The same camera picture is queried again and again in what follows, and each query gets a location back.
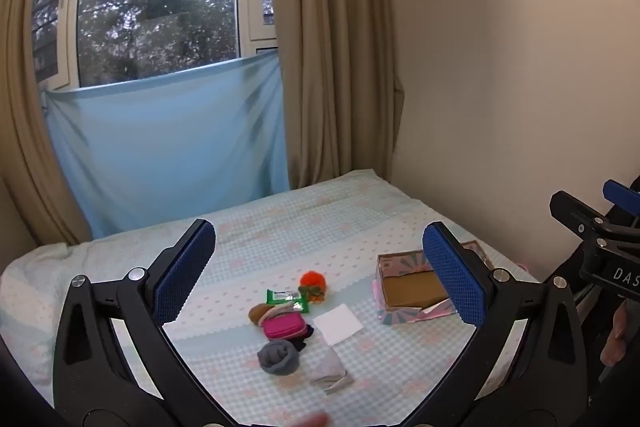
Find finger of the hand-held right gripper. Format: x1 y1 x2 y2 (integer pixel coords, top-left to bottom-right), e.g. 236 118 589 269
549 190 618 240
602 179 640 214

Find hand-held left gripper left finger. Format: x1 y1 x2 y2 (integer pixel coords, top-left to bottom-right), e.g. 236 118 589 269
52 218 236 427

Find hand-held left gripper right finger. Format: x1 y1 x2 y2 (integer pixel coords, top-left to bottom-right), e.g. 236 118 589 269
421 221 588 427

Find patterned cardboard box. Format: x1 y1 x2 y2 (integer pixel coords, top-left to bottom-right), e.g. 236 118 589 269
372 241 493 325

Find brown and white sock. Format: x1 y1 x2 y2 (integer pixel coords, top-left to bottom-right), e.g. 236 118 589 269
248 302 274 325

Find pink zip pouch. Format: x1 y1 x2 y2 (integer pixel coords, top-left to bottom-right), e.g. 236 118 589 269
263 314 310 341

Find white square cloth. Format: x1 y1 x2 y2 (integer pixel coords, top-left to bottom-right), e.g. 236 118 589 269
312 304 364 347

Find orange pompom toy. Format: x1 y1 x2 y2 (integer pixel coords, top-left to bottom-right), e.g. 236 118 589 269
299 271 330 304

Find person's right hand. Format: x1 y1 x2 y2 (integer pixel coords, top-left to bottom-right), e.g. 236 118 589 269
601 301 632 366

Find green snack packet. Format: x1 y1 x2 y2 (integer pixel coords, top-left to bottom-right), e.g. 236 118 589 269
264 288 312 314

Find checked bed sheet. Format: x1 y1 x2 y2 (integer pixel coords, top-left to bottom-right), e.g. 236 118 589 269
0 168 543 427

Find light blue cloth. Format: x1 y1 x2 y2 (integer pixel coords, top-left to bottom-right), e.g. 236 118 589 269
44 51 291 239

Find black sock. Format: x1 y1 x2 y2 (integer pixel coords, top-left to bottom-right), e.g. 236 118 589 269
287 324 315 353

